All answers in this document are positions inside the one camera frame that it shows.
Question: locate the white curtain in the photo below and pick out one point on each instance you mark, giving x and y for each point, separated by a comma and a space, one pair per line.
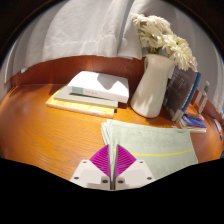
96, 26

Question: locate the pale green towel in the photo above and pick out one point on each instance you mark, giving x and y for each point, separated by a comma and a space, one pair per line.
156, 143

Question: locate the upright dark grey book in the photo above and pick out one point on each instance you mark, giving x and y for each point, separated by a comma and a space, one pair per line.
180, 91

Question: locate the thin grey-white book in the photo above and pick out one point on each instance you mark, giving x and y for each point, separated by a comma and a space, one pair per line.
83, 99

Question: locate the clear plastic bottle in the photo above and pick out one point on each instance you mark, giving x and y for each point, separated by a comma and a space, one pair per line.
204, 98

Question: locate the white ceramic vase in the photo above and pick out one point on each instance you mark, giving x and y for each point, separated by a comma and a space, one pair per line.
151, 90

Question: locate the pale yellow book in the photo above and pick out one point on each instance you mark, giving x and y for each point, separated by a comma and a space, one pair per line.
80, 108

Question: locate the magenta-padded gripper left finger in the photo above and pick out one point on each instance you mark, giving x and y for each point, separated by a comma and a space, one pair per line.
89, 171

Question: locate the flat blue book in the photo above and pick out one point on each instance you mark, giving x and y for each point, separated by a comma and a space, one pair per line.
193, 121

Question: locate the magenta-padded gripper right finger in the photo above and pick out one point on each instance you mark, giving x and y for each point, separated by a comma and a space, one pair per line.
136, 173

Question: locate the thick white book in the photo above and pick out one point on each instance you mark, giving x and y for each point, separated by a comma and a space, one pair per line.
100, 85

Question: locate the white flower bouquet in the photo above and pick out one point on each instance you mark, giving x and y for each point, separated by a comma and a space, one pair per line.
166, 40

